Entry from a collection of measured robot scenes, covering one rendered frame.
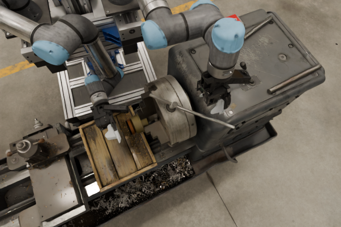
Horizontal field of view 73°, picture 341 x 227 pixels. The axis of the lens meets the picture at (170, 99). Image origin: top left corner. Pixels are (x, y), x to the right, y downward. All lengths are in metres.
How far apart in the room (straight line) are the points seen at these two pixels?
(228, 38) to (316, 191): 2.09
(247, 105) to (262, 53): 0.28
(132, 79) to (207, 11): 1.61
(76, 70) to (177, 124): 1.55
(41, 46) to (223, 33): 0.64
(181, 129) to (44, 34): 0.63
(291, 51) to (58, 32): 0.98
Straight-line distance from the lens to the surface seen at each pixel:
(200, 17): 0.63
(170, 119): 0.94
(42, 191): 1.25
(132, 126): 1.04
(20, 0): 1.34
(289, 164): 2.42
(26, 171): 1.41
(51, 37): 0.96
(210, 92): 0.71
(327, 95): 2.89
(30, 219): 1.33
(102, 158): 1.27
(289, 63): 1.16
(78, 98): 2.20
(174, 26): 0.60
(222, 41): 0.56
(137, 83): 2.16
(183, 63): 1.03
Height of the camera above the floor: 2.10
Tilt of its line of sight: 66 degrees down
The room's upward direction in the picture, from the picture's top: 6 degrees clockwise
